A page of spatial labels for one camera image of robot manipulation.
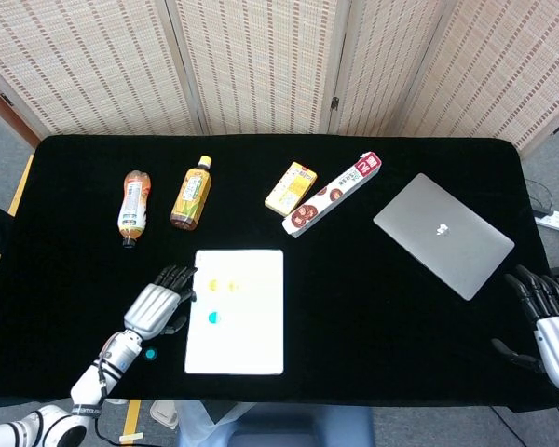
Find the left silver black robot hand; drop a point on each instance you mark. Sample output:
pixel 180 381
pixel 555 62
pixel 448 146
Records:
pixel 151 307

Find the teal disc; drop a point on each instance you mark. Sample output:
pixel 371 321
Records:
pixel 150 355
pixel 213 318

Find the orange disc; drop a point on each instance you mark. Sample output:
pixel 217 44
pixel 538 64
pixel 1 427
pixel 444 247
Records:
pixel 233 286
pixel 213 285

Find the white rectangular board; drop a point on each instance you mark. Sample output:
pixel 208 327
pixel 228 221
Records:
pixel 251 340

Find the peach tea bottle white label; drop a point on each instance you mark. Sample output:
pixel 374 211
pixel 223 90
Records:
pixel 132 205

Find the white food container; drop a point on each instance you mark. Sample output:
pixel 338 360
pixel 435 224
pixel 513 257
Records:
pixel 163 412

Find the yellow tea bottle yellow cap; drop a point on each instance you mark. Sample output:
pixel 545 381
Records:
pixel 191 198

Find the white power strip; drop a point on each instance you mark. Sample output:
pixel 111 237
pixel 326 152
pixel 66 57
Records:
pixel 556 221

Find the light blue cloth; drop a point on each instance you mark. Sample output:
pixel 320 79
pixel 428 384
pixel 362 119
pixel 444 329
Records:
pixel 193 423

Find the silver closed laptop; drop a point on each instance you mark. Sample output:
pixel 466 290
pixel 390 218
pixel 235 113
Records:
pixel 442 233

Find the yellow cardboard box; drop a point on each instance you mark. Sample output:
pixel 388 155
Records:
pixel 291 188

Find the black tablecloth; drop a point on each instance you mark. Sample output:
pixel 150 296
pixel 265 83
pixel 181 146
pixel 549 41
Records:
pixel 354 302

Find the long white red box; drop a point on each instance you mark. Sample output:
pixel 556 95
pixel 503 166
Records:
pixel 331 193

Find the black screen hinge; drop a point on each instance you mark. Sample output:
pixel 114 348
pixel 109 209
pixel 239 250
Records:
pixel 5 99
pixel 334 103

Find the woven folding screen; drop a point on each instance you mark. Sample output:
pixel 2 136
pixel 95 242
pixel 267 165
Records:
pixel 261 60

